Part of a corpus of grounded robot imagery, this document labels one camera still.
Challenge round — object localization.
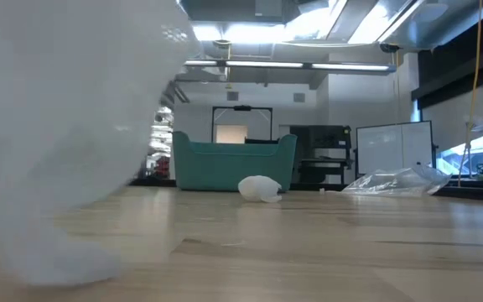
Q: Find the black gantry frame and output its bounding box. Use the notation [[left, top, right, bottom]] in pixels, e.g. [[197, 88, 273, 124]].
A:
[[210, 105, 274, 144]]

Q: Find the red storage rack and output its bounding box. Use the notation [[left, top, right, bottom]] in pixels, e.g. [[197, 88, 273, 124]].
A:
[[155, 155, 171, 180]]

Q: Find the black aluminium frame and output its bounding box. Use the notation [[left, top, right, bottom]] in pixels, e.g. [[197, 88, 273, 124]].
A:
[[130, 172, 483, 202]]

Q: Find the green plastic bin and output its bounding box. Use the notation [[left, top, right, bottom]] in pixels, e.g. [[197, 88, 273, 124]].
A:
[[172, 131, 298, 193]]

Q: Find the long LED light bar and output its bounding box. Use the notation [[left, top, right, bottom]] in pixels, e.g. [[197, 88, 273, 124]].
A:
[[182, 59, 397, 73]]

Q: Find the clear plastic bag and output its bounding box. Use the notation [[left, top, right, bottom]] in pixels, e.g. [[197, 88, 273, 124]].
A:
[[341, 164, 452, 198]]

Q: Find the whiteboard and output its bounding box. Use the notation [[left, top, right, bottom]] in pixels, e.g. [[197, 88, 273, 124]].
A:
[[356, 120, 435, 175]]

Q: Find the black workstation rack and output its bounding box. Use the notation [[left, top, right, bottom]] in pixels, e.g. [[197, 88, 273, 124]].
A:
[[289, 124, 356, 185]]

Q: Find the yellow cable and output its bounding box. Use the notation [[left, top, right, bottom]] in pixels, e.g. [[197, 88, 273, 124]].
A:
[[457, 0, 483, 188]]

